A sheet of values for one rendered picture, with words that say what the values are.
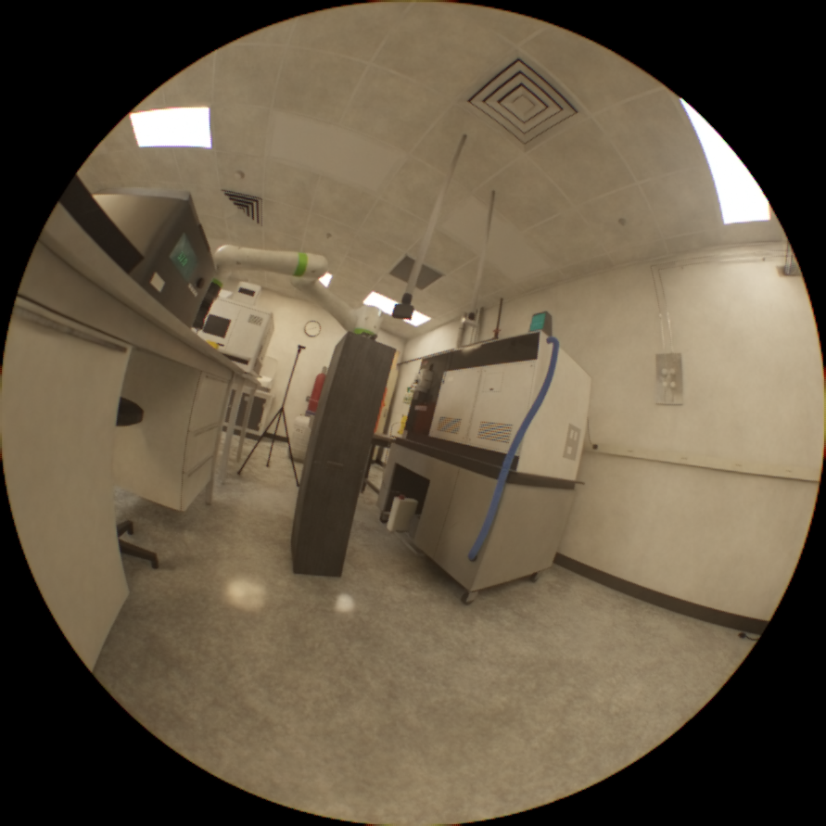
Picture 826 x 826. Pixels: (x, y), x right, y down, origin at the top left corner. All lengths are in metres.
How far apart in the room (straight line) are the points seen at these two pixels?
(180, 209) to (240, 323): 1.64
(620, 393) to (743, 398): 1.07
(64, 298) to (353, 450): 1.08
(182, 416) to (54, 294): 0.88
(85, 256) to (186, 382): 0.88
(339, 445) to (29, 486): 1.05
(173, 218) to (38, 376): 0.43
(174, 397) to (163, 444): 0.21
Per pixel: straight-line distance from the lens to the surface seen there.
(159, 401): 1.26
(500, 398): 1.37
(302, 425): 3.65
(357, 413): 1.11
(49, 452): 0.52
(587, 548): 2.27
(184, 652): 0.98
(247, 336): 2.21
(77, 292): 0.49
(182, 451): 1.23
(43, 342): 0.47
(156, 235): 0.70
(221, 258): 1.12
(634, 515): 2.14
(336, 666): 0.98
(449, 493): 1.41
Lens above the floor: 0.79
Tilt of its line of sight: 5 degrees up
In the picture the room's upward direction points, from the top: 14 degrees clockwise
